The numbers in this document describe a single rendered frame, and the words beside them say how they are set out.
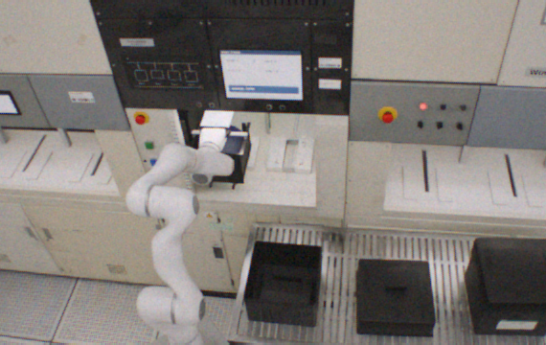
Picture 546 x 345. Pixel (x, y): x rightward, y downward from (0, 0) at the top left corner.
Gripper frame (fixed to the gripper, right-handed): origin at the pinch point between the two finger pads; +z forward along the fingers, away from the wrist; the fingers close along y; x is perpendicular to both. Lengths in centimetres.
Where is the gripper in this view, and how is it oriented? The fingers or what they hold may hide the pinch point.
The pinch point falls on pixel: (217, 123)
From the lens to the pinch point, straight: 229.1
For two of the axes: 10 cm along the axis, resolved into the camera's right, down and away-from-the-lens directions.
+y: 9.9, 0.6, -1.6
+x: -0.8, -6.9, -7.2
